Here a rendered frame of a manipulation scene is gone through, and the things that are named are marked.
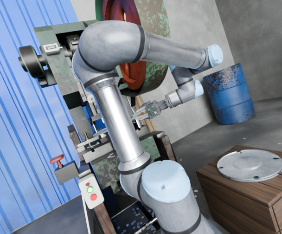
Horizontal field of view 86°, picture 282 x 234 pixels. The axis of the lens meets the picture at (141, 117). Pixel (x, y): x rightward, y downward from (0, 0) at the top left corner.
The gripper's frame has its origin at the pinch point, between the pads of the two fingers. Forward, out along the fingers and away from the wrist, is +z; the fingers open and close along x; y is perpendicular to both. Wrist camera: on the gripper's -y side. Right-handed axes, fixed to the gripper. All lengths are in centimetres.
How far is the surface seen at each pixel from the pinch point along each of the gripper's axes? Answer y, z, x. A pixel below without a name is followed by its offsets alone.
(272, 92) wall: -273, -187, 85
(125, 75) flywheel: -59, 11, -34
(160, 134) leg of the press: -13.5, -5.0, 17.5
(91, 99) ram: -9.4, 24.1, -21.1
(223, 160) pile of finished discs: -17, -33, 47
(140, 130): -18.8, 7.4, 11.0
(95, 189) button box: 20.6, 26.2, 21.8
